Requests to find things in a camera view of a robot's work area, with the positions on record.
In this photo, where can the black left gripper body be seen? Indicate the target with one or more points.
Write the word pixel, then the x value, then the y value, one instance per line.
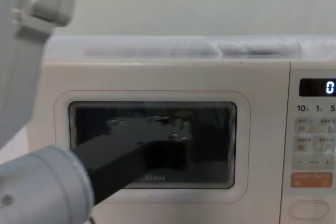
pixel 123 153

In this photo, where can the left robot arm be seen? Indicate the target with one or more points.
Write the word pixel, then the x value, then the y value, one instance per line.
pixel 39 182

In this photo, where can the cream microwave oven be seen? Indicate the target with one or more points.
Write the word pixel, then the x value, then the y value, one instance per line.
pixel 210 77

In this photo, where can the oven control panel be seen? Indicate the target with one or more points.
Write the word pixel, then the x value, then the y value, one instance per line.
pixel 312 134

